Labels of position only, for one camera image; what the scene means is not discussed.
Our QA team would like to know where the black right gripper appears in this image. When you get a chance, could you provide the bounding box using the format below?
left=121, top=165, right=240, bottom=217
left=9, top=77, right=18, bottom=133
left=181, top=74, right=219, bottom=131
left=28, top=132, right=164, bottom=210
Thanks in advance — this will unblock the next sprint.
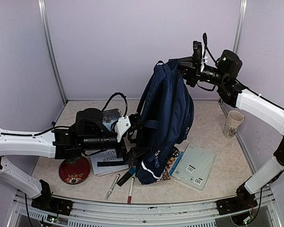
left=168, top=52, right=228, bottom=87

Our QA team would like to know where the blue white booklet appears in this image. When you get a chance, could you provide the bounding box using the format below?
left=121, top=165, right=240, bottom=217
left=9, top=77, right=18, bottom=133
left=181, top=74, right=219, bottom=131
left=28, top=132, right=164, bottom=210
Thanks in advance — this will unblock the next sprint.
left=169, top=151, right=184, bottom=176

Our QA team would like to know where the red floral plate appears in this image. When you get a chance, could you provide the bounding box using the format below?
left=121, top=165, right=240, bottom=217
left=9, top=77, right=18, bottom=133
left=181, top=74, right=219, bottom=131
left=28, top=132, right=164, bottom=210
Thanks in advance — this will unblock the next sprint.
left=59, top=156, right=90, bottom=184

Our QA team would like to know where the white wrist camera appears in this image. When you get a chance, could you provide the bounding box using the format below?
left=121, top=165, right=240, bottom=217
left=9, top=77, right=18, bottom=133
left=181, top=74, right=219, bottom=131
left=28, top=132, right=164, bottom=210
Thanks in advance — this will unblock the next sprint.
left=113, top=113, right=142, bottom=143
left=192, top=41, right=204, bottom=66

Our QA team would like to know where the dark fantasy cover book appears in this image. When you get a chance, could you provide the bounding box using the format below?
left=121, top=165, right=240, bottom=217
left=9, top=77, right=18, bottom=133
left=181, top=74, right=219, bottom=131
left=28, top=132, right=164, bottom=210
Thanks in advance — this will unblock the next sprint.
left=102, top=108, right=120, bottom=131

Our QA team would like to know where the illustrated taming shrew book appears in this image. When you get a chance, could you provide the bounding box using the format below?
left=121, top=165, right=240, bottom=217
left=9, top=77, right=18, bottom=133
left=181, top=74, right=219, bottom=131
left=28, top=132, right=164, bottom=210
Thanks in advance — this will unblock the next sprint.
left=156, top=147, right=180, bottom=183

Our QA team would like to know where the floral ceramic mug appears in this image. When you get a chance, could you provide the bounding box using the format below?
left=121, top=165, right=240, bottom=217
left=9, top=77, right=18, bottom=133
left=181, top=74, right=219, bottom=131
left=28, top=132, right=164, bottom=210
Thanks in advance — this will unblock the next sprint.
left=222, top=110, right=245, bottom=138

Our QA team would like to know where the red white marker pen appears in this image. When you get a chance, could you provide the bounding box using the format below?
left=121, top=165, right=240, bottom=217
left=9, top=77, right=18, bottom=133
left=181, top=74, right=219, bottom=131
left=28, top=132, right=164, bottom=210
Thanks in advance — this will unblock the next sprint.
left=127, top=177, right=135, bottom=204

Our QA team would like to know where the black blue highlighter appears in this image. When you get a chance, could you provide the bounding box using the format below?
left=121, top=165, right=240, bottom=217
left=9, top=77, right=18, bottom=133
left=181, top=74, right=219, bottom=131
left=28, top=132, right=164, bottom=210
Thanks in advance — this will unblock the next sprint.
left=117, top=167, right=135, bottom=186

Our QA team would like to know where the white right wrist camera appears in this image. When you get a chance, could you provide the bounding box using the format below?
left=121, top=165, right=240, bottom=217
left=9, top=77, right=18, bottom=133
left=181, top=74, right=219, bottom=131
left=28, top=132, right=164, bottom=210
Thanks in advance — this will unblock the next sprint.
left=192, top=41, right=204, bottom=66

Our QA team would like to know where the navy blue student backpack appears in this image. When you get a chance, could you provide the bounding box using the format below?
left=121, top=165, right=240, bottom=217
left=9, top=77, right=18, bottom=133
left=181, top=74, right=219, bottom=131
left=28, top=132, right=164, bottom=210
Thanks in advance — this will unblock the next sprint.
left=134, top=61, right=194, bottom=185

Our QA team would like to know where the pale green book with barcode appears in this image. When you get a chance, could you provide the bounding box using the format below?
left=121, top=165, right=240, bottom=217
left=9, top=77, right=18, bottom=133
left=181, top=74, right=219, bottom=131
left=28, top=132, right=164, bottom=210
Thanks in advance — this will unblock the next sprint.
left=171, top=144, right=216, bottom=191

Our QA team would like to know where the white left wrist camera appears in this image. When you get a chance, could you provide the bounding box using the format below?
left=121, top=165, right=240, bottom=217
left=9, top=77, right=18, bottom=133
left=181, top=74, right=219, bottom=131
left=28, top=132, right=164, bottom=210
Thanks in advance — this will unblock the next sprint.
left=113, top=113, right=142, bottom=143

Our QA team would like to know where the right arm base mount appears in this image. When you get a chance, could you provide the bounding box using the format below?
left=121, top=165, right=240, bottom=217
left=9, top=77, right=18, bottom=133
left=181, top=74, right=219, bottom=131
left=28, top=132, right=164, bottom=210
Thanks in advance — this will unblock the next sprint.
left=216, top=184, right=258, bottom=215

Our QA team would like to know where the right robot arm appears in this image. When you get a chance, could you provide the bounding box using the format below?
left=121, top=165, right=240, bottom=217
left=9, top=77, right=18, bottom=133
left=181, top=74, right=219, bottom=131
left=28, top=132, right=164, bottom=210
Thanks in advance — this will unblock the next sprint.
left=176, top=47, right=284, bottom=210

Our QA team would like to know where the aluminium front rail frame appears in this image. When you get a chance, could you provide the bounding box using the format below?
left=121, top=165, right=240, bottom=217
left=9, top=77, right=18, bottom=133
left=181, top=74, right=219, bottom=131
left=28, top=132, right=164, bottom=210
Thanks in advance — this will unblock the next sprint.
left=4, top=187, right=284, bottom=227

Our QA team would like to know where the white Designer Fate book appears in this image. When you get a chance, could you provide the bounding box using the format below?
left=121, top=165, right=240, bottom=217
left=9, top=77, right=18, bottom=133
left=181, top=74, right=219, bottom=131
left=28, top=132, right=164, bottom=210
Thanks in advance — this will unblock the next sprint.
left=90, top=149, right=129, bottom=177

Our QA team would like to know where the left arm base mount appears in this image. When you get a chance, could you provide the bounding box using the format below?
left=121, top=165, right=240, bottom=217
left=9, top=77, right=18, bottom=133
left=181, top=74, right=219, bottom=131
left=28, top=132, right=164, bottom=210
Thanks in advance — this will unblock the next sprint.
left=31, top=180, right=73, bottom=216

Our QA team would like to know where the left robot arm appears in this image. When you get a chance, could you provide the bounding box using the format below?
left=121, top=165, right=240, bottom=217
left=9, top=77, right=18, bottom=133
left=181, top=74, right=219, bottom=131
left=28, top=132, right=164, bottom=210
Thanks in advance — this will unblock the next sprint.
left=0, top=108, right=136, bottom=210

